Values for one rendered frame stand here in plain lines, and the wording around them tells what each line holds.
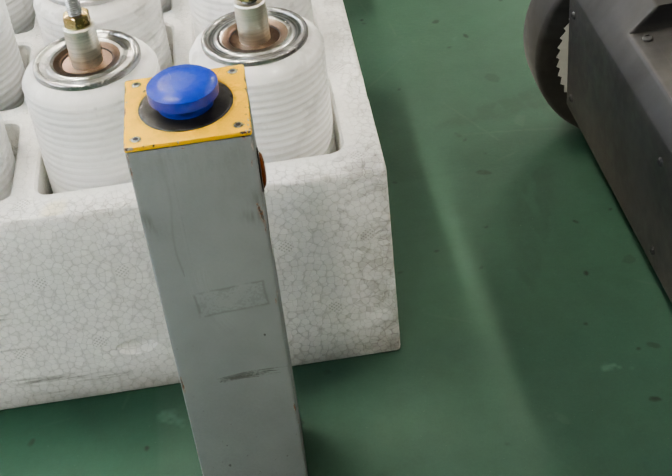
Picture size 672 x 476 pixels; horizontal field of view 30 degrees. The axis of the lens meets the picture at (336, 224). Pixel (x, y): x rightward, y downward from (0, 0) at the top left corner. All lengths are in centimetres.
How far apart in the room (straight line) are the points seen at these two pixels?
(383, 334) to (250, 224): 28
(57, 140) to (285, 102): 16
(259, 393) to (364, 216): 16
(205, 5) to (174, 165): 30
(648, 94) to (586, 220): 20
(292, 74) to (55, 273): 22
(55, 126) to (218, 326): 20
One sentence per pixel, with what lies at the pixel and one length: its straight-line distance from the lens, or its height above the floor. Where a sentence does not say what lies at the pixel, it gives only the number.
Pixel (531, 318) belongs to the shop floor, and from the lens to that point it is 101.
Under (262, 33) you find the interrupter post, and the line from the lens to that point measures 88.
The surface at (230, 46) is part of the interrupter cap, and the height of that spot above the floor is 25.
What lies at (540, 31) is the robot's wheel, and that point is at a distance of 111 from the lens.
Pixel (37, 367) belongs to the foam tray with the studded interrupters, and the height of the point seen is 4.
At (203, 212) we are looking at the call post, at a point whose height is 26.
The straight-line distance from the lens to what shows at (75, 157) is 89.
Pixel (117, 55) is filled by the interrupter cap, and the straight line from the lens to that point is 89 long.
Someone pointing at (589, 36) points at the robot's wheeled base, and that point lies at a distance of 104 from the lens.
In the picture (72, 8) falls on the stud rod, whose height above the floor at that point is 30.
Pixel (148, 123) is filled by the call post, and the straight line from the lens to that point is 70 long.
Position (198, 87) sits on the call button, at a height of 33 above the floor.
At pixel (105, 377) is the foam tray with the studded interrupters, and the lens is 98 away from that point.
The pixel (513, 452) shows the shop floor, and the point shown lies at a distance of 91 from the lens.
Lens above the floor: 70
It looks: 39 degrees down
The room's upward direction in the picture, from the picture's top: 7 degrees counter-clockwise
